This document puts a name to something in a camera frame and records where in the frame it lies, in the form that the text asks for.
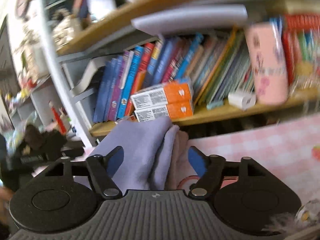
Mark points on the thick grey book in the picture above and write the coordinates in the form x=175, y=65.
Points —
x=87, y=77

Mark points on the clear crystal charm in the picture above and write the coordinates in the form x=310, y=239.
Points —
x=308, y=212

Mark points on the person's left forearm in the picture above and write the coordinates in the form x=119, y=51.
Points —
x=5, y=205

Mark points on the white and wood bookshelf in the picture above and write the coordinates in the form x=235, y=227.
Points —
x=120, y=20

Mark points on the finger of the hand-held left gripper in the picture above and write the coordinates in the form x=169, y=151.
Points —
x=73, y=152

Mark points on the white figurine with plaque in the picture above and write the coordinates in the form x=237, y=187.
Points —
x=30, y=55

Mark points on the orange and white box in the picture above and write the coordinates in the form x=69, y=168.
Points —
x=162, y=93
x=165, y=112

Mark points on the white lamp bar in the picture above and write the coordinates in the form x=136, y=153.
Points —
x=190, y=17

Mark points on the row of colourful children's books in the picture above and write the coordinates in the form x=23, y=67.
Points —
x=160, y=60

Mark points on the black case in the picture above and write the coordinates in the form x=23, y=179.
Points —
x=55, y=141

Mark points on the pink checked cartoon desk mat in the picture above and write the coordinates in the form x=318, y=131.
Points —
x=262, y=155

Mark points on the crumpled plastic bag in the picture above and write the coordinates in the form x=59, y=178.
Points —
x=17, y=132

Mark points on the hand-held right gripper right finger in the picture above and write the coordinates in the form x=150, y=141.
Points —
x=197, y=162

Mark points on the brown fuzzy hat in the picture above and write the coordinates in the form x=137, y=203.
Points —
x=33, y=137

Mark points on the pink cylindrical container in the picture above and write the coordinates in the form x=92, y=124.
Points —
x=268, y=65

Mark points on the teal eraser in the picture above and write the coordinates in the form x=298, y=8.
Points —
x=214, y=105

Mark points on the red tassel pen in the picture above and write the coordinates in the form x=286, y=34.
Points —
x=58, y=118

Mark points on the white side shelf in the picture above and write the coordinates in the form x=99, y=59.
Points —
x=42, y=97

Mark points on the mauve and lavender knit sweater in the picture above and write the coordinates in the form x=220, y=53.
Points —
x=142, y=150

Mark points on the red upright book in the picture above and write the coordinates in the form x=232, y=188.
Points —
x=288, y=57

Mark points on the white quilted handbag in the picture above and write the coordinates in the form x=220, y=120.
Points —
x=66, y=30

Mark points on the red thick book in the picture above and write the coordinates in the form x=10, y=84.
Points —
x=302, y=23

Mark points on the white charger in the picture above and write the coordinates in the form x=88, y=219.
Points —
x=241, y=100

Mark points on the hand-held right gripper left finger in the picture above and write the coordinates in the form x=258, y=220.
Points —
x=116, y=163

